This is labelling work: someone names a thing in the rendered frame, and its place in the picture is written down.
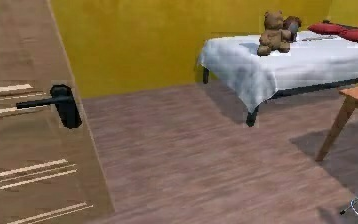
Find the brown wooden room door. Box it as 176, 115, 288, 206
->
0, 0, 116, 224

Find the thin grey metal stand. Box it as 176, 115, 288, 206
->
339, 190, 358, 224

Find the brown teddy bear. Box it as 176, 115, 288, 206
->
256, 10, 293, 57

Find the orange wooden table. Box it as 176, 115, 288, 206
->
314, 84, 358, 163

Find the bed with white sheet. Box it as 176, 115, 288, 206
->
197, 29, 358, 128

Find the black door handle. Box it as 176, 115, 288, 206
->
15, 84, 83, 130

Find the red pillow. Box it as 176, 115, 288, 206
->
307, 21, 358, 44

